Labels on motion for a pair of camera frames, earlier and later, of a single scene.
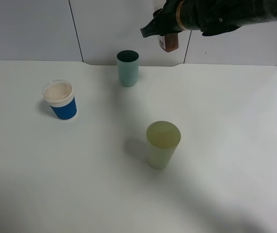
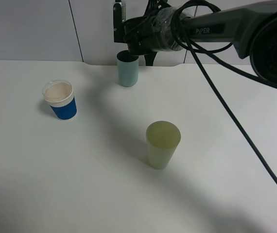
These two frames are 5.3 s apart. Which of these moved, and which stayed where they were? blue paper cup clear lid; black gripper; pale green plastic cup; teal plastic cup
Moved: black gripper
Stayed: teal plastic cup; blue paper cup clear lid; pale green plastic cup
